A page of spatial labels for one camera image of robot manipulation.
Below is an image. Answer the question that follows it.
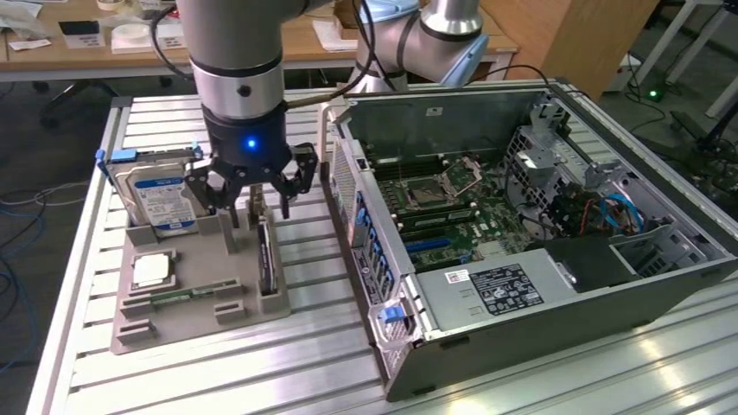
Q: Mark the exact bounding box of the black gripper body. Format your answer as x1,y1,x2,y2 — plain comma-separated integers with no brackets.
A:
200,101,296,179

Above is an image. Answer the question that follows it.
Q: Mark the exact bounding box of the black graphics card with fan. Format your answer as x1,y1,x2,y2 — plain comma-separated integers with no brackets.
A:
255,218,281,299

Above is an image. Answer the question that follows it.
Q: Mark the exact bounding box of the hard disk with blue label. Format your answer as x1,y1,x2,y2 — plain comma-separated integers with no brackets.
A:
110,157,208,239

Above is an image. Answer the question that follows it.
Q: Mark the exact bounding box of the blue disk caddy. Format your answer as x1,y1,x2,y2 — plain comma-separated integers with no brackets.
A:
93,141,207,187

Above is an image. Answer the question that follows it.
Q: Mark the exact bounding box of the silver CPU chip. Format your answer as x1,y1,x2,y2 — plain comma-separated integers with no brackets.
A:
131,254,173,287

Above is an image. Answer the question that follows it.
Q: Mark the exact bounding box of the CPU socket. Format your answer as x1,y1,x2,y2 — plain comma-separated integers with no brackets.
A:
404,175,460,208

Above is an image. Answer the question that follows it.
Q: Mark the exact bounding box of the green RAM stick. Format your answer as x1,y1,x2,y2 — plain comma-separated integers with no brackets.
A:
148,280,239,306
396,210,477,229

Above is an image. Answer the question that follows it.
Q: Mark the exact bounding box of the white label box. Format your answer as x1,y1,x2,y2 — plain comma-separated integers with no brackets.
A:
156,23,184,51

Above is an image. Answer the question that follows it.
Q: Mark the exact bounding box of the white paper stack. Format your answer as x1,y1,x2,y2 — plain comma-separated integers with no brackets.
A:
312,19,361,53

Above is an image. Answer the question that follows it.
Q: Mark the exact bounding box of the wooden desk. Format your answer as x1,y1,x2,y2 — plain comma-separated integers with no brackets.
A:
0,0,520,83

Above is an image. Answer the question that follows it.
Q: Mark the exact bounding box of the metal socket cover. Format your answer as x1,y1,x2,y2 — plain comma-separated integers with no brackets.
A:
440,155,487,194

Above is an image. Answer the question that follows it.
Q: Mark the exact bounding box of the blue expansion slot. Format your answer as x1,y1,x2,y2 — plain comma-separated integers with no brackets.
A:
404,239,452,255

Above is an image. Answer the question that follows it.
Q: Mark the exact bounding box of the white square dish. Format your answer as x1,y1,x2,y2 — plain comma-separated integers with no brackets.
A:
108,23,163,56

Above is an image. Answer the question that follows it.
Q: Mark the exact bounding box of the black office chair base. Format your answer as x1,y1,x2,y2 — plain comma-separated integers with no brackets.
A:
30,80,116,129

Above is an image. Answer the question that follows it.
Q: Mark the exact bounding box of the grey parts rack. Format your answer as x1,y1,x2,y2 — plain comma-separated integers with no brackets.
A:
108,189,292,356

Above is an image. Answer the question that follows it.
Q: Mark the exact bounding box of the green motherboard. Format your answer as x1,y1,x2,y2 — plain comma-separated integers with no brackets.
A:
368,150,548,273

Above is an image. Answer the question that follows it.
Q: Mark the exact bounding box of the white box with black lid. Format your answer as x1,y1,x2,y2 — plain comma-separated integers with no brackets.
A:
58,20,108,50

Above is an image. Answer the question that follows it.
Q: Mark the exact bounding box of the metal disk bay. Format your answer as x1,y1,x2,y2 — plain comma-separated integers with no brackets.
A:
500,123,583,204

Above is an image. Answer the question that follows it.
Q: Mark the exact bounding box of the grey power supply unit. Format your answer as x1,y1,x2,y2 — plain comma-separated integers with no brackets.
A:
411,248,583,342

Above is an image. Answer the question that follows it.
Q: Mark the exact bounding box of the clear plastic bag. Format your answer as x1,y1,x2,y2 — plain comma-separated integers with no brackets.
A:
0,3,56,40

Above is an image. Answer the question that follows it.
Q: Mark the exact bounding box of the black plastic cover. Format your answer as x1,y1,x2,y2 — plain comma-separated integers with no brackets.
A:
544,236,639,296

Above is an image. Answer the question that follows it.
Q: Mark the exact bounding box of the dark grey PC case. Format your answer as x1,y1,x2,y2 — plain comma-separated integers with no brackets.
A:
317,77,738,403

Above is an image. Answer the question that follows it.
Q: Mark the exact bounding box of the wooden cabinet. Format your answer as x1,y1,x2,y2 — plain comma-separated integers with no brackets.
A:
477,0,662,103

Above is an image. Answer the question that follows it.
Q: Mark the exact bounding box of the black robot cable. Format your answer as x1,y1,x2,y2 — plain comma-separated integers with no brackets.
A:
284,0,404,109

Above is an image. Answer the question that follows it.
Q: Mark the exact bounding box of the blue disk wire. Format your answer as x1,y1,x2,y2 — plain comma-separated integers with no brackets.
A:
598,192,646,234

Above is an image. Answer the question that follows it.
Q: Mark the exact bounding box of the white table frame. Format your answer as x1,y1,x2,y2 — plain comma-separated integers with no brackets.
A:
632,0,738,118

